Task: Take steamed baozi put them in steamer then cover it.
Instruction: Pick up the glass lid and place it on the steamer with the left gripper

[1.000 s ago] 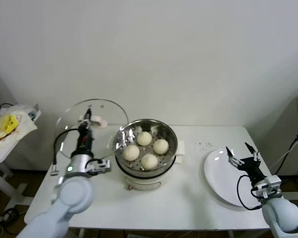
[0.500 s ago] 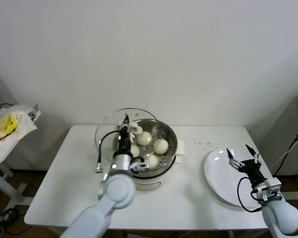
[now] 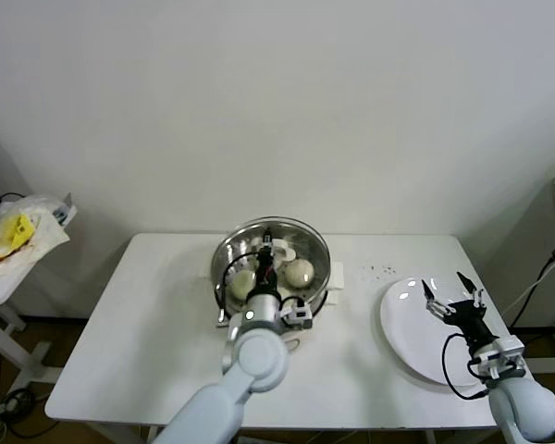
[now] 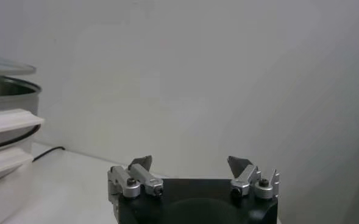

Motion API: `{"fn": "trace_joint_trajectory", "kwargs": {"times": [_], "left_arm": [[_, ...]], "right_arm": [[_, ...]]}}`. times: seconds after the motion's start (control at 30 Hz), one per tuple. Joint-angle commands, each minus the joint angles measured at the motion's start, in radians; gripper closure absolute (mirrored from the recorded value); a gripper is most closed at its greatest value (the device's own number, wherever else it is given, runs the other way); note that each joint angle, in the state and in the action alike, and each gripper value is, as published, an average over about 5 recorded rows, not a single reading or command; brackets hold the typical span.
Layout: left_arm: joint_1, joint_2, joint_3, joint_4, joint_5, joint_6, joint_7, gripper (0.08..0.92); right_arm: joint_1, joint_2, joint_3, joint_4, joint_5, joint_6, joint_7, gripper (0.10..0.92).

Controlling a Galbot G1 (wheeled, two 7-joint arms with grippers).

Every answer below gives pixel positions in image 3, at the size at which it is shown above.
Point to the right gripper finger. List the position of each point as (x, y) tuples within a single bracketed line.
[(428, 292), (466, 282)]

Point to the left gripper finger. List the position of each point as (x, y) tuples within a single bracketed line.
[(268, 237)]

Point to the white stand base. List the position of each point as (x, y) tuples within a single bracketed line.
[(552, 363)]

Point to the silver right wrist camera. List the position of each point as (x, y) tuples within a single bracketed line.
[(509, 351)]

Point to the plastic bag with yellow contents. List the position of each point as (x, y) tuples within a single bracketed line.
[(23, 226)]

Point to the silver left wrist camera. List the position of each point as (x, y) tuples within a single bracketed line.
[(298, 315)]

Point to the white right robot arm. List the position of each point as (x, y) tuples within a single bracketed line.
[(522, 411)]

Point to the white round plate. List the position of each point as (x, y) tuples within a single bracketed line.
[(407, 333)]

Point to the dark crumbs scatter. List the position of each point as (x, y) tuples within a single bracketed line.
[(386, 272)]

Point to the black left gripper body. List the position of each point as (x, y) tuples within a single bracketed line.
[(267, 277)]

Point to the teal and white box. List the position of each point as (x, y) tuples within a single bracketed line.
[(67, 212)]

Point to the white side table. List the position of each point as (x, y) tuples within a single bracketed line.
[(0, 289)]

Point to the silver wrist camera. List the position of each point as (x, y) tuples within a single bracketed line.
[(298, 315), (509, 351)]

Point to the round glass pot lid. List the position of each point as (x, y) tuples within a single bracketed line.
[(305, 240)]

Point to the floor power strip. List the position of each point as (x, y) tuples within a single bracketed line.
[(16, 401)]

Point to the stainless steel steamer basket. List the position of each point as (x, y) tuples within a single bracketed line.
[(323, 296)]

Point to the white electric cooker base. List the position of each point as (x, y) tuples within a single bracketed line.
[(337, 277)]

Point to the white steamed baozi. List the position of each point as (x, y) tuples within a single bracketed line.
[(240, 282), (299, 273), (286, 292)]

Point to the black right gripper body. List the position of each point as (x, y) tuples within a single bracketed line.
[(469, 316)]

